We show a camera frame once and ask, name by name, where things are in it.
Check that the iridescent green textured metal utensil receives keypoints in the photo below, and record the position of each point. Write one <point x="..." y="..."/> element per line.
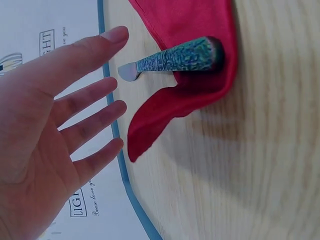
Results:
<point x="180" y="56"/>

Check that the red cloth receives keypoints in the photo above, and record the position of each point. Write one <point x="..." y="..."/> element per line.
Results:
<point x="185" y="22"/>

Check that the person's left hand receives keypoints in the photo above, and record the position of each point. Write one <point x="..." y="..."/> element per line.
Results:
<point x="32" y="150"/>

